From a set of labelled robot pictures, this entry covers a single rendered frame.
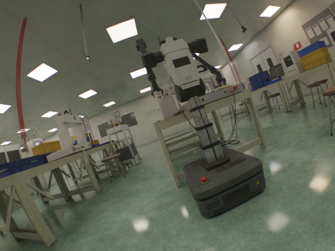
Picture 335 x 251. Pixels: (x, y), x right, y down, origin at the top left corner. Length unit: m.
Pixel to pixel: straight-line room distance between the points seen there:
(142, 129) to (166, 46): 8.05
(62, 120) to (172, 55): 1.96
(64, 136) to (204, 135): 2.08
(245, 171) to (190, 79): 0.75
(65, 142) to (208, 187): 2.15
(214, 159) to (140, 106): 8.21
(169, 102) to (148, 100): 7.11
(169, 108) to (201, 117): 0.99
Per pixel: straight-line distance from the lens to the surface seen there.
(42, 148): 3.20
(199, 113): 1.13
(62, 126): 2.56
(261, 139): 1.97
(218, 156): 1.18
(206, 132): 1.13
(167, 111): 2.05
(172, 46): 1.23
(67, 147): 2.47
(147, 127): 9.02
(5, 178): 1.52
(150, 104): 9.11
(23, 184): 1.61
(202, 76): 2.20
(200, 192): 0.95
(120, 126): 3.79
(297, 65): 3.76
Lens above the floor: 0.69
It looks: level
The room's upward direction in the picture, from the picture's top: 20 degrees counter-clockwise
